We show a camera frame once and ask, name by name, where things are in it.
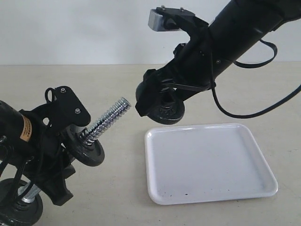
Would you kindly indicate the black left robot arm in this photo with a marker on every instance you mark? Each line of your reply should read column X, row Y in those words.
column 15, row 149

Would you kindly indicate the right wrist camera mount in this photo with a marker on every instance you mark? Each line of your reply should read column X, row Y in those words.
column 163, row 19

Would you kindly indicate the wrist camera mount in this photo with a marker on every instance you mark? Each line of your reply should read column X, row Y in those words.
column 65, row 109
column 163, row 19

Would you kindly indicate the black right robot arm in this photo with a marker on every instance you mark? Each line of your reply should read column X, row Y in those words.
column 248, row 21

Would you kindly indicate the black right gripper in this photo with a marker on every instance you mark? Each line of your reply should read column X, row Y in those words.
column 202, row 59

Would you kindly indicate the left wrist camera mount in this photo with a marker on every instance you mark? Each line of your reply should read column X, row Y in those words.
column 65, row 109

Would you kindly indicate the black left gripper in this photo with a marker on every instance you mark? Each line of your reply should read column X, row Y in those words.
column 52, row 164

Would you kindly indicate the chrome threaded dumbbell bar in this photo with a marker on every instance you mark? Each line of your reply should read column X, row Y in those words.
column 90, row 134

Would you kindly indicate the white plastic tray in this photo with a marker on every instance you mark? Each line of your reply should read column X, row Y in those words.
column 205, row 163

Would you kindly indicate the black weight plate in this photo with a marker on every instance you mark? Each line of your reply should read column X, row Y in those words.
column 169, row 111

